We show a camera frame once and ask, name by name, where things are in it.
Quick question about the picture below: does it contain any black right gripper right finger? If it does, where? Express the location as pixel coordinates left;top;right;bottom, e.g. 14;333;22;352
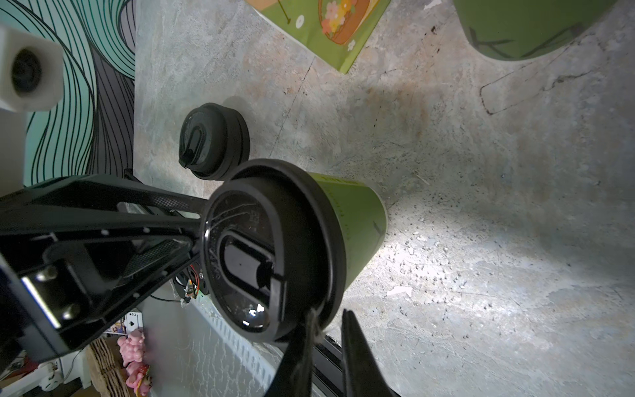
342;309;397;397

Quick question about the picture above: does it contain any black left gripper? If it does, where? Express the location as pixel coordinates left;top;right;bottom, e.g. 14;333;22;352
1;175;206;362

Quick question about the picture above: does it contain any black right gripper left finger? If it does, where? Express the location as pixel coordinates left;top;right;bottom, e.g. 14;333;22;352
265;309;321;397

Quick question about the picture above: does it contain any black cup lid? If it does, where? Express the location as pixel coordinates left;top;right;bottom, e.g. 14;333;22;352
201;159;347;342

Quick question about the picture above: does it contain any green paper cup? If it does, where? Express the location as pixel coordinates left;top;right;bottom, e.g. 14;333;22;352
311;173;388;287

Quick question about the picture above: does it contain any stack of black cup lids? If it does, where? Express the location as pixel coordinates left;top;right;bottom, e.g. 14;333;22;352
179;103;251;181

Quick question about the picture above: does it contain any white green paper bag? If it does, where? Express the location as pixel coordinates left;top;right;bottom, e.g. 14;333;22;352
247;0;390;74

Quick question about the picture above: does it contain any stack of green paper cups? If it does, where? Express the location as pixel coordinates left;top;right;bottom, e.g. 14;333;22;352
453;0;615;61

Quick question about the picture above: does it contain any white slotted cable duct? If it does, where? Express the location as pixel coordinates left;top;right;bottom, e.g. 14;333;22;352
193;294;279;389

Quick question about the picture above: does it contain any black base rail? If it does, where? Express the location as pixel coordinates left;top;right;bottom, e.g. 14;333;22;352
313;336;346;397

